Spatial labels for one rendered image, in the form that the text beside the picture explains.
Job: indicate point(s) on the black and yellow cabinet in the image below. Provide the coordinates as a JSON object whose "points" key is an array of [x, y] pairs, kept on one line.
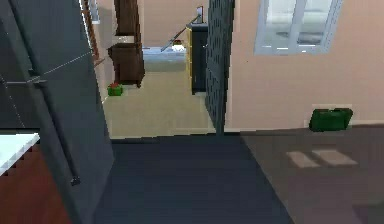
{"points": [[198, 60]]}

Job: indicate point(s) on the dark grey room door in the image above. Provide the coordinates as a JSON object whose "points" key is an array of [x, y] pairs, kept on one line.
{"points": [[218, 63]]}

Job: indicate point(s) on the pale blue bed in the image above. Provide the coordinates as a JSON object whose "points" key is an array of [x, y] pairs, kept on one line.
{"points": [[163, 55]]}

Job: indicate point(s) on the green and red box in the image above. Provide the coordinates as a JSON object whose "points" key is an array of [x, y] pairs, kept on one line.
{"points": [[115, 89]]}

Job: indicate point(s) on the grey floor lamp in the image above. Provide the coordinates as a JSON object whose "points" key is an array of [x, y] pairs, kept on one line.
{"points": [[181, 31]]}

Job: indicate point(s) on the dark brown wooden cabinet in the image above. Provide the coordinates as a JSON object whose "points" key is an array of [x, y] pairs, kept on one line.
{"points": [[126, 50]]}

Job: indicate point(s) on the dark grey fridge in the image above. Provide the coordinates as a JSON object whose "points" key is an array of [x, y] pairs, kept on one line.
{"points": [[76, 100]]}

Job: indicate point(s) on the white framed window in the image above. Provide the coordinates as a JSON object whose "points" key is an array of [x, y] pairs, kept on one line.
{"points": [[296, 25]]}

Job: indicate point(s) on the red-brown cupboard white top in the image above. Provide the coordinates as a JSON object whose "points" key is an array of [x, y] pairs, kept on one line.
{"points": [[23, 180]]}

